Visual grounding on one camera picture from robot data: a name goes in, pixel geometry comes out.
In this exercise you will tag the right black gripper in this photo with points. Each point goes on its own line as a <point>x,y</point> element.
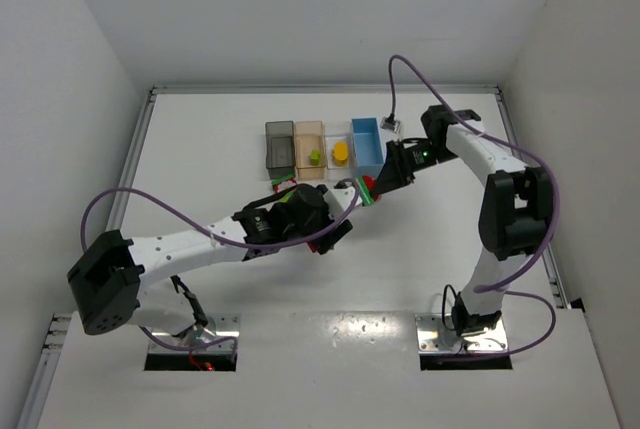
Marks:
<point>396,165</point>

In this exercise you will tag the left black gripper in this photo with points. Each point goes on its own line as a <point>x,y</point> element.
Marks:
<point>337,234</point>

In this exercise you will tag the dark green lego brick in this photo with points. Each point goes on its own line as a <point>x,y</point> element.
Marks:
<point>364,193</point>

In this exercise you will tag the red white green lego stack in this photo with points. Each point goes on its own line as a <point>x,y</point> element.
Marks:
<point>284,184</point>

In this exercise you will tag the small lime green lego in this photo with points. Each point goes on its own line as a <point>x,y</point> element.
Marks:
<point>315,158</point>

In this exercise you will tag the yellow round lego piece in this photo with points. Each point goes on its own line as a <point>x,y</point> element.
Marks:
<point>340,154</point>

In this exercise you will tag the red curved lego piece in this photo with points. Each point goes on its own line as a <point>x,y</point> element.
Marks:
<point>369,182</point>

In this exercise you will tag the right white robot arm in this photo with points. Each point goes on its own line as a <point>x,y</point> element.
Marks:
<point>460,135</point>

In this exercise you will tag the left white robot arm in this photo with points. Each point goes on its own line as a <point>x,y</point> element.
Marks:
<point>137,281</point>

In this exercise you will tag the blue container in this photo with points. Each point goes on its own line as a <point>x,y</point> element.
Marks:
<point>368,153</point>

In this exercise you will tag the grey transparent container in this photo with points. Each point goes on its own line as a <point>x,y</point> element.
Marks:
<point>280,148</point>

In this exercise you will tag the clear transparent container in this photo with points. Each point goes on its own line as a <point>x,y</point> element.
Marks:
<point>334,132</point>

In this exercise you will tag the orange transparent container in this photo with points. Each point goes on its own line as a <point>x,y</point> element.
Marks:
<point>309,135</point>

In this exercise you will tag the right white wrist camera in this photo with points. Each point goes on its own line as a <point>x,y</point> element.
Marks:
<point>392,125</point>

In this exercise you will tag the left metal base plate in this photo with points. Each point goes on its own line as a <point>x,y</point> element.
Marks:
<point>218,338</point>

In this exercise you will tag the metal base plate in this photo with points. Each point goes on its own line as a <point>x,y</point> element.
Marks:
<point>218,338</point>
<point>435,339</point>

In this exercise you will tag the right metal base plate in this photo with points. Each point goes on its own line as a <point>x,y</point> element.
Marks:
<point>435,339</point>

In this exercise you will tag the left aluminium frame rail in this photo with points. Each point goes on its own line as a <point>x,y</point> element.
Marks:
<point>119,200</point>

